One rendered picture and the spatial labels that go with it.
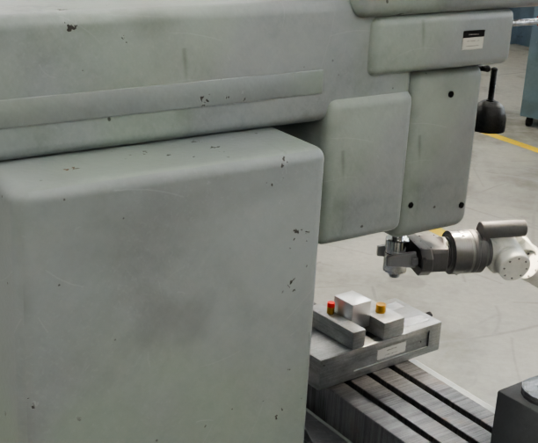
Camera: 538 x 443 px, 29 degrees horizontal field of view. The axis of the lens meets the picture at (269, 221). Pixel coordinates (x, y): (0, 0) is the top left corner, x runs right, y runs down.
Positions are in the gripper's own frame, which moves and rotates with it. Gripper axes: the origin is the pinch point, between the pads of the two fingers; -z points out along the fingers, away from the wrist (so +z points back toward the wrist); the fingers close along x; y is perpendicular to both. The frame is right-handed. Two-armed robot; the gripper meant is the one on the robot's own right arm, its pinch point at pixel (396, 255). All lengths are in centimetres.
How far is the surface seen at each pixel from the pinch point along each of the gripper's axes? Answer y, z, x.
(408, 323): 21.6, 9.3, -12.7
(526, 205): 125, 223, -362
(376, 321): 18.0, 0.0, -7.5
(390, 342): 22.6, 3.0, -6.3
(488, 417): 28.7, 15.8, 16.5
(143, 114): -38, -54, 33
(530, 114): 115, 310, -532
